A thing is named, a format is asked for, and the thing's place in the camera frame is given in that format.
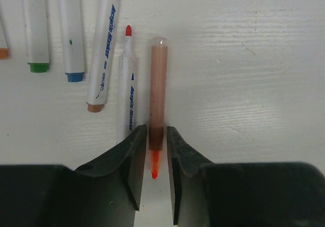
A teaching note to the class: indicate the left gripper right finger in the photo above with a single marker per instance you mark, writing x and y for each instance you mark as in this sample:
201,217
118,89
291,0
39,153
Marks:
204,193

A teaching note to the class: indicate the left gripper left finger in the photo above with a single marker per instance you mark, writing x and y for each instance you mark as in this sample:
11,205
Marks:
105,191

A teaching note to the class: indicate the red capped marker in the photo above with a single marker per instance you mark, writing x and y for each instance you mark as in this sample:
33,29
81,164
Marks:
127,88

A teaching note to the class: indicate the brown capped marker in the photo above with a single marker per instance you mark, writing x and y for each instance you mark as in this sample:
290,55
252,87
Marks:
102,54

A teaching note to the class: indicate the orange highlighter pen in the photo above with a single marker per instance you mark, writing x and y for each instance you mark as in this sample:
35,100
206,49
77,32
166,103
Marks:
158,76

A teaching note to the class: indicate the uncapped white marker body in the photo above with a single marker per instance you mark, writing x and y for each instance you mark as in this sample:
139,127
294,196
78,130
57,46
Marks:
4,50

